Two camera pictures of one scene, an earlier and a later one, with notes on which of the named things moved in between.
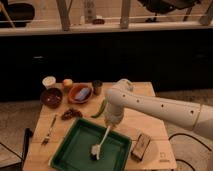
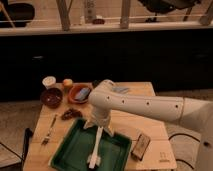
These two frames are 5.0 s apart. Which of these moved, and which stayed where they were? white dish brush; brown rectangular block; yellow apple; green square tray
Moved: white dish brush
Stayed: green square tray; yellow apple; brown rectangular block
